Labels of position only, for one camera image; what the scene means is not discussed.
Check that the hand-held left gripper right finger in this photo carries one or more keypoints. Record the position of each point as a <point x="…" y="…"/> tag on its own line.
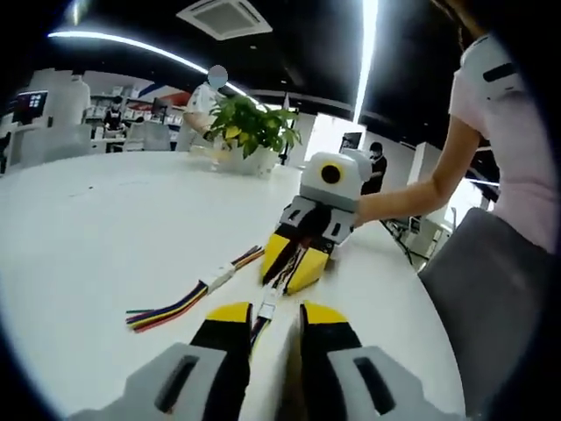
<point x="328" y="346"/>

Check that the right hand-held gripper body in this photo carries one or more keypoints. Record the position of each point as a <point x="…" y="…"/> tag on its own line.
<point x="337" y="186"/>

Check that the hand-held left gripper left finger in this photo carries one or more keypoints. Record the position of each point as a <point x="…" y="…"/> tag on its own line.
<point x="219" y="346"/>

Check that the black desk monitor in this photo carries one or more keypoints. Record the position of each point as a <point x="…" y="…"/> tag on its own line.
<point x="352" y="141"/>

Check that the green potted plant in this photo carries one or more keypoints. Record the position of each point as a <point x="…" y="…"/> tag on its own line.
<point x="245" y="125"/>

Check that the straight ceiling light strip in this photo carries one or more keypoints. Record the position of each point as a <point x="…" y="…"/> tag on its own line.
<point x="367" y="57"/>

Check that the person's pink shirt torso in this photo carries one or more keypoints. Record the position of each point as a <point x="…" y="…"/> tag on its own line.
<point x="526" y="175"/>

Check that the white chest device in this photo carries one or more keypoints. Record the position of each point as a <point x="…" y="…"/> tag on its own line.
<point x="491" y="57"/>

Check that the ceiling air vent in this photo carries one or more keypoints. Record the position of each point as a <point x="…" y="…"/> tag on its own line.
<point x="223" y="17"/>

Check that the curved ceiling light strip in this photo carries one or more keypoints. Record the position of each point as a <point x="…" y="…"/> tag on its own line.
<point x="131" y="44"/>

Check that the dark wall monitor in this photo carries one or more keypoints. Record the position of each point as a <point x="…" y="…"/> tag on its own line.
<point x="28" y="105"/>

